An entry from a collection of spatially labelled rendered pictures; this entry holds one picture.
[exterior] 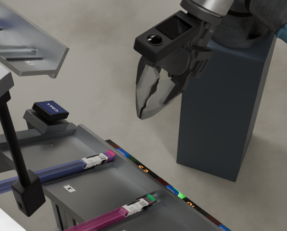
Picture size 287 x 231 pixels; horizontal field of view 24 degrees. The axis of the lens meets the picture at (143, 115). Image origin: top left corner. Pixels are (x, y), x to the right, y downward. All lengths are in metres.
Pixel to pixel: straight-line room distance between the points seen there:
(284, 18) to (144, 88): 0.34
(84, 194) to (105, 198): 0.04
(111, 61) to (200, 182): 0.51
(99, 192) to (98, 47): 1.22
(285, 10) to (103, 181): 0.50
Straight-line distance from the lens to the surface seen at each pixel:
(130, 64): 2.15
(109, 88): 2.09
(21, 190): 0.56
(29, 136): 1.05
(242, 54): 1.48
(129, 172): 1.10
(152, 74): 1.10
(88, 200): 0.98
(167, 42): 1.01
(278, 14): 1.31
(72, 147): 1.11
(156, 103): 1.10
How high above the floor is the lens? 1.69
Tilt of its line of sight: 56 degrees down
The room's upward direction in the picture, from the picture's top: straight up
